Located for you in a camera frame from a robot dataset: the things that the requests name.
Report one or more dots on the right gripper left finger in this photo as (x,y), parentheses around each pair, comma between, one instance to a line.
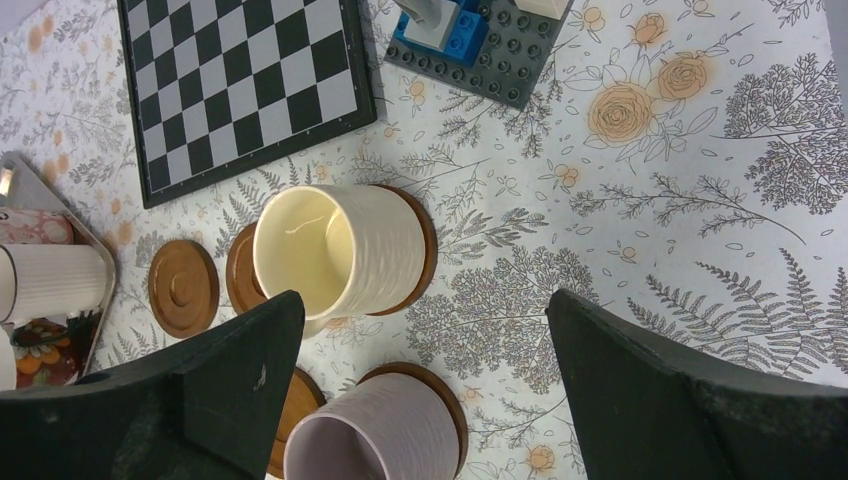
(207,407)

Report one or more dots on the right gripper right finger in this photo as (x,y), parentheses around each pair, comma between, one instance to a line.
(647,407)

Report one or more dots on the brown wooden coaster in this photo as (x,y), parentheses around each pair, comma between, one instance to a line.
(183,288)
(303,398)
(242,285)
(430,251)
(438,385)

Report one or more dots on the white red bowl cup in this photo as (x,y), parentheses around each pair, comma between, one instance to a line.
(39,353)

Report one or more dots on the lavender ceramic mug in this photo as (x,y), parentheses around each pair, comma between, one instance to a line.
(392,426)

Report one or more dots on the cream yellow mug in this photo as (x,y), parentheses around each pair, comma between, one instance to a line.
(346,250)

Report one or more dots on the white black-rimmed enamel mug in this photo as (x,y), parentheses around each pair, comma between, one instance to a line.
(42,280)

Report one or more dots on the pink enamel mug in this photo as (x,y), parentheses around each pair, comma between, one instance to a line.
(27,226)

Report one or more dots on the floral tablecloth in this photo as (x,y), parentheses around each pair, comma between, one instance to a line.
(681,163)

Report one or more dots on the metal serving tray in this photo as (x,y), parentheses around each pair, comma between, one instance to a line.
(22,188)

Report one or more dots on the black white chessboard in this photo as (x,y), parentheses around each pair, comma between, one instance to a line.
(220,87)

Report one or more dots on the grey lego baseplate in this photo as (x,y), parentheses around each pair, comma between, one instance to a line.
(513,55)

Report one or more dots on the white lego brick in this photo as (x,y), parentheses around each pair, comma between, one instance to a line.
(553,9)

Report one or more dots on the blue lego brick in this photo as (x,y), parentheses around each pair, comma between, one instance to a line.
(440,30)

